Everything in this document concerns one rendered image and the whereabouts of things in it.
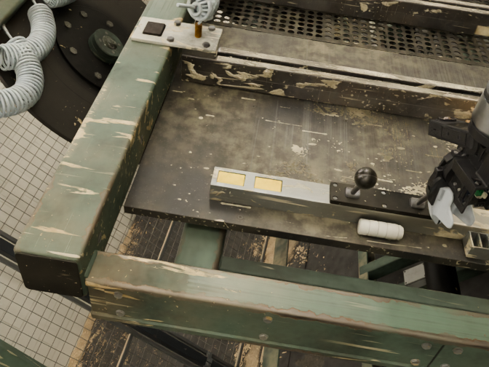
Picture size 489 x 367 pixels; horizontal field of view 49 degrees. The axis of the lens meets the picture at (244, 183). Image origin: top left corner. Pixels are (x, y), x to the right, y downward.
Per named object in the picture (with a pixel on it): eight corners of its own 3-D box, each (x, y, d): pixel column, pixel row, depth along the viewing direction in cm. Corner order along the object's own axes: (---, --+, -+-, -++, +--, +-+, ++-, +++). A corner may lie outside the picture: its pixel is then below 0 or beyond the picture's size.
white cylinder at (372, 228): (356, 237, 98) (399, 244, 98) (361, 226, 96) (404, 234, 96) (356, 225, 100) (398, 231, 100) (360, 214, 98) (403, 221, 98)
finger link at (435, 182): (423, 206, 83) (443, 165, 77) (418, 199, 84) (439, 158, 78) (450, 203, 84) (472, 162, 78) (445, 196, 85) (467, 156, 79)
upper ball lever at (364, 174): (359, 206, 99) (379, 188, 86) (339, 203, 99) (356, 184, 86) (362, 186, 100) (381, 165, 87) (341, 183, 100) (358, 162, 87)
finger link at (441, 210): (433, 247, 84) (455, 207, 77) (416, 218, 88) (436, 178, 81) (450, 245, 85) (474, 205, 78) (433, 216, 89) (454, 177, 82)
